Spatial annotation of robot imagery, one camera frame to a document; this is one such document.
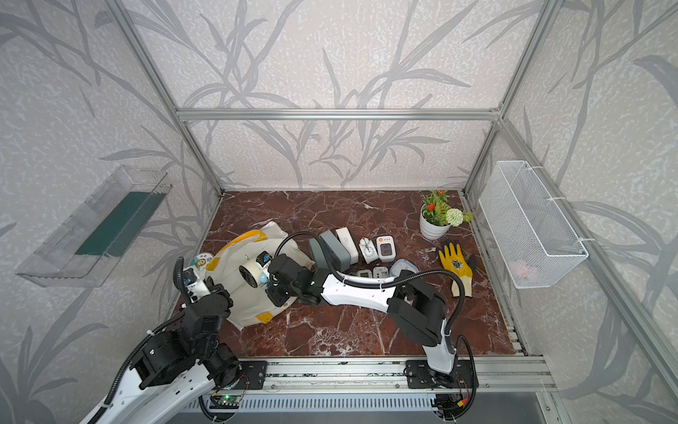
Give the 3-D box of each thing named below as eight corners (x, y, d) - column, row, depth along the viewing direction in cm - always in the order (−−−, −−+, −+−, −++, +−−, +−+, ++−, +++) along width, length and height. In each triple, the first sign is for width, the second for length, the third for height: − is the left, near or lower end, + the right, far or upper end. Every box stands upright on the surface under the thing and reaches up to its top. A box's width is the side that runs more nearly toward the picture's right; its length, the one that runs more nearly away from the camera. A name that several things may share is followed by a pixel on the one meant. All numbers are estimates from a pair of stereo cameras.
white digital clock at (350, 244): (351, 268, 98) (351, 258, 92) (337, 239, 106) (336, 228, 101) (361, 264, 99) (361, 254, 93) (346, 236, 107) (345, 225, 102)
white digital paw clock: (377, 262, 99) (378, 257, 96) (376, 240, 105) (377, 235, 103) (395, 262, 99) (396, 257, 96) (393, 240, 105) (394, 235, 103)
